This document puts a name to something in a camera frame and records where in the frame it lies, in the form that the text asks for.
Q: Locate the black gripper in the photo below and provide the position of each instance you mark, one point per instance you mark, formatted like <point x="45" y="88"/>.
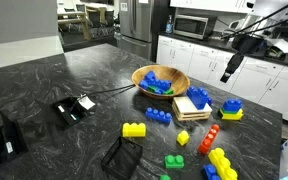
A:
<point x="249" y="44"/>

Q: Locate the long red toy block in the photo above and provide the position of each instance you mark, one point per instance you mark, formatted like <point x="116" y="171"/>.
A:
<point x="208" y="140"/>

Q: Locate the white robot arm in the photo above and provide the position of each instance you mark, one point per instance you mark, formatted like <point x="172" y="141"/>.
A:
<point x="280" y="45"/>

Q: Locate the blue two-stud toy block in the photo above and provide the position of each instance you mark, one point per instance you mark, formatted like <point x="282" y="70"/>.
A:
<point x="232" y="105"/>

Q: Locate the flat green toy block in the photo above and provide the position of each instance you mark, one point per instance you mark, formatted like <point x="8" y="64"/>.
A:
<point x="226" y="111"/>

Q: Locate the large blue stepped block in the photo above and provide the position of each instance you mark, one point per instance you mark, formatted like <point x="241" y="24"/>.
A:
<point x="197" y="96"/>

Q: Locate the wide yellow toy block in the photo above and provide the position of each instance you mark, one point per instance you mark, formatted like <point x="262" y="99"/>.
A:
<point x="232" y="116"/>

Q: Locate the small yellow toy block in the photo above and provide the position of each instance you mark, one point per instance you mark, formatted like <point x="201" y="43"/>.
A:
<point x="183" y="138"/>

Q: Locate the blue four-stud toy block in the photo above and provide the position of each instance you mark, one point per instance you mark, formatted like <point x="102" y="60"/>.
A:
<point x="158" y="116"/>

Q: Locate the long yellow toy block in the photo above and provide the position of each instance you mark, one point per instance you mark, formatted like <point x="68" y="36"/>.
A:
<point x="222" y="165"/>

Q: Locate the dark blue toy block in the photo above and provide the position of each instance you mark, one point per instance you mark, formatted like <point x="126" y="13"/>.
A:
<point x="210" y="172"/>

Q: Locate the green two-stud toy block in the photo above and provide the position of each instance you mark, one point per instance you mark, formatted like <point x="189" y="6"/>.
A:
<point x="174" y="162"/>

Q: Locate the yellow three-stud toy block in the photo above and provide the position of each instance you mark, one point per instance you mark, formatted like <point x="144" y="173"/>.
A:
<point x="134" y="130"/>

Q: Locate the white lower kitchen cabinets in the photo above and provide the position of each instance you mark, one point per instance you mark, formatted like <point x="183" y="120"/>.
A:
<point x="250" y="83"/>

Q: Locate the white kitchen cabinets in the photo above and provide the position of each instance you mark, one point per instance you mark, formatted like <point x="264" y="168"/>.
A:
<point x="250" y="83"/>
<point x="210" y="5"/>

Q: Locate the countertop kitchen appliance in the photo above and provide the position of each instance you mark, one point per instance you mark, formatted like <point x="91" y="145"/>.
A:
<point x="238" y="25"/>

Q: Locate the round wooden bowl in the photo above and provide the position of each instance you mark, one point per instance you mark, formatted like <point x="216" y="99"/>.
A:
<point x="179" y="78"/>

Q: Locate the silver microwave oven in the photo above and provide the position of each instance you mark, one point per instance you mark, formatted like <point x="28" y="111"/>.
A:
<point x="190" y="26"/>

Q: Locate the stacked wooden slabs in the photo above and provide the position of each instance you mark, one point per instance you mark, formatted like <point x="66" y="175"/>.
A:
<point x="184" y="107"/>

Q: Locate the white upper kitchen cabinets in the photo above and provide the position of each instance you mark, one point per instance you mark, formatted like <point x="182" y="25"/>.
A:
<point x="210" y="5"/>

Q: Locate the blue soap bottle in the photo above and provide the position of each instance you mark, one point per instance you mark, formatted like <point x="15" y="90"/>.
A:
<point x="169" y="26"/>

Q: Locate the stainless steel refrigerator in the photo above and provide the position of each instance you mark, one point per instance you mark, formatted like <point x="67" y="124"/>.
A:
<point x="139" y="23"/>

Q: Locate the black mesh basket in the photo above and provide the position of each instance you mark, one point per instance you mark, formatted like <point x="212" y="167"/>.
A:
<point x="122" y="158"/>

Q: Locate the white paper tag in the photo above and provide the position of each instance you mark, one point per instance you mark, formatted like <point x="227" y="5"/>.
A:
<point x="86" y="102"/>

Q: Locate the wooden dining table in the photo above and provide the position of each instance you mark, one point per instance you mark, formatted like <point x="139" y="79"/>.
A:
<point x="74" y="18"/>

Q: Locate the black table outlet box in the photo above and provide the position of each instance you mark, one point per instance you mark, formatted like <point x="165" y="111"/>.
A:
<point x="7" y="140"/>
<point x="69" y="111"/>

